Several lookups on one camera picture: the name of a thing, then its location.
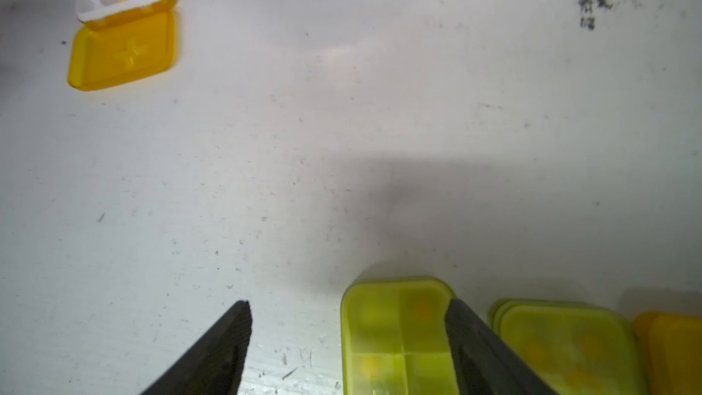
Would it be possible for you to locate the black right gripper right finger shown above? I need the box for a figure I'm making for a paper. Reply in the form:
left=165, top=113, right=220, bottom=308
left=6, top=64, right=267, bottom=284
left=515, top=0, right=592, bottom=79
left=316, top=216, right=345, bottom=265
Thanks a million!
left=444, top=299, right=556, bottom=395

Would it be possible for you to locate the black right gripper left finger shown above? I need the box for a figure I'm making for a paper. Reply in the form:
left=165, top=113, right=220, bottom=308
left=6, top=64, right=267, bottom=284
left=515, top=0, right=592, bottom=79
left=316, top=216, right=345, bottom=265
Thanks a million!
left=143, top=301, right=252, bottom=395

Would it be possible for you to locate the small green pillbox front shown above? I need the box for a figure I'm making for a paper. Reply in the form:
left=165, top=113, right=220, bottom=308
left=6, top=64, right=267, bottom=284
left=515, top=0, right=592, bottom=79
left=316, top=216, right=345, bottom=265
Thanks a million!
left=488, top=299, right=651, bottom=394

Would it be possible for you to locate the yellow pillbox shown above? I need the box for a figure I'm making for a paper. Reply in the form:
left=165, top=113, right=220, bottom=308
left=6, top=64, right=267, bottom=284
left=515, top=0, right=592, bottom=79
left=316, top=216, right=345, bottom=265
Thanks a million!
left=633, top=312, right=701, bottom=395
left=68, top=0, right=178, bottom=91

